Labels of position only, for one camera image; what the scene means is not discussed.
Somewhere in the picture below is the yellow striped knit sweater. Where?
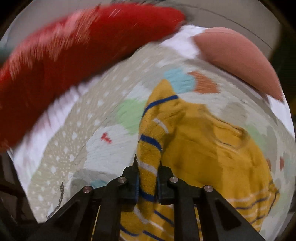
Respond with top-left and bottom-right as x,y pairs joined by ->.
120,80 -> 280,240

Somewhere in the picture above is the patchwork heart quilt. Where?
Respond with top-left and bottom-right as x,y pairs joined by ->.
25,43 -> 295,240

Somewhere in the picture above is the red floral rolled duvet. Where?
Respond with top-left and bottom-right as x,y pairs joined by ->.
1,3 -> 186,151

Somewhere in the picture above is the pink pillow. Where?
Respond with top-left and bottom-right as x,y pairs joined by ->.
193,27 -> 284,102

